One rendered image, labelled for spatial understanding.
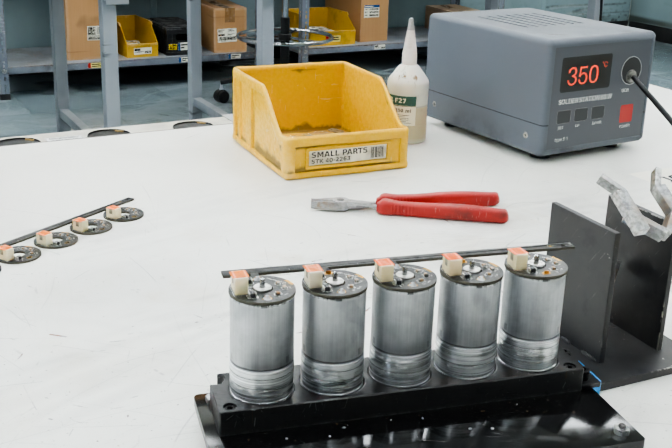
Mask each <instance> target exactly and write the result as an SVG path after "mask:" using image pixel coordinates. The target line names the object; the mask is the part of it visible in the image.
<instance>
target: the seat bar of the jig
mask: <svg viewBox="0 0 672 448"><path fill-rule="evenodd" d="M497 348H498V343H497V347H496V358H495V369H494V373H493V374H492V375H490V376H488V377H485V378H482V379H475V380H465V379H457V378H453V377H450V376H447V375H444V374H442V373H441V372H439V371H438V370H437V369H436V368H435V367H434V355H435V350H432V353H431V368H430V379H429V380H428V381H427V382H426V383H424V384H422V385H419V386H416V387H409V388H397V387H390V386H386V385H383V384H380V383H378V382H376V381H374V380H373V379H372V378H371V377H370V376H369V357H365V358H364V373H363V386H362V387H361V388H360V389H359V390H358V391H356V392H354V393H351V394H348V395H342V396H324V395H319V394H315V393H312V392H310V391H308V390H306V389H305V388H304V387H303V386H302V385H301V383H300V382H301V364H300V365H294V392H293V394H292V395H291V396H290V397H289V398H287V399H286V400H284V401H281V402H278V403H274V404H267V405H255V404H248V403H244V402H241V401H239V400H237V399H235V398H234V397H232V396H231V394H230V374H229V373H220V374H217V384H215V385H210V408H211V412H212V415H213V418H214V421H215V424H216V427H217V431H218V434H219V436H220V437H224V436H232V435H240V434H248V433H256V432H263V431H271V430H279V429H287V428H295V427H302V426H310V425H318V424H326V423H334V422H341V421H349V420H357V419H365V418H373V417H380V416H388V415H396V414H404V413H412V412H419V411H427V410H435V409H443V408H451V407H458V406H466V405H474V404H482V403H490V402H497V401H505V400H513V399H521V398H529V397H536V396H544V395H552V394H560V393H568V392H575V391H581V389H582V381H583V372H584V368H583V367H582V366H581V365H580V364H579V363H577V362H576V361H575V360H574V359H573V358H572V357H571V356H570V355H569V354H568V353H566V352H565V351H564V350H563V349H562V348H561V347H560V346H559V347H558V356H557V365H556V366H555V367H554V368H552V369H550V370H547V371H541V372H527V371H521V370H516V369H513V368H510V367H508V366H506V365H504V364H502V363H501V362H500V361H499V360H498V359H497Z"/></svg>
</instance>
